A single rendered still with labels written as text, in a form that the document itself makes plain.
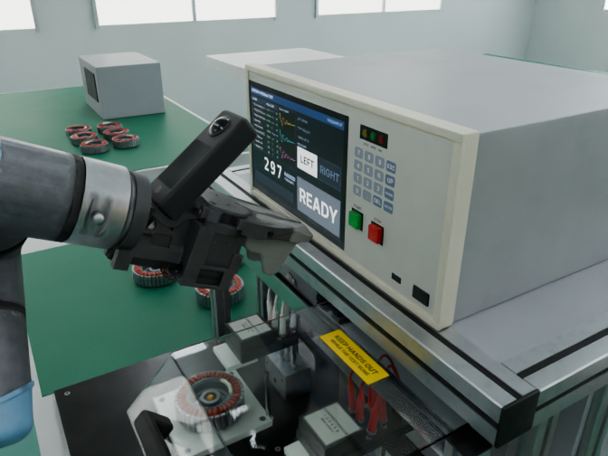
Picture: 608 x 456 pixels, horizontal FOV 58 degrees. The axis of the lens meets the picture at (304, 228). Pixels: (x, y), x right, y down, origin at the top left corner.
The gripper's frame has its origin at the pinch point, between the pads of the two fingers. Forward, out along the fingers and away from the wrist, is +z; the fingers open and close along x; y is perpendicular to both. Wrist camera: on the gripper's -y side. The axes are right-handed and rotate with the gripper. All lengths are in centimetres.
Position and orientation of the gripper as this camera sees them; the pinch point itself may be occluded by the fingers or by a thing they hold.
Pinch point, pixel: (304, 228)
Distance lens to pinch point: 60.3
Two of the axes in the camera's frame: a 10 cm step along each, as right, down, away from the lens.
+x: 5.1, 3.7, -7.7
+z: 7.8, 1.8, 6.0
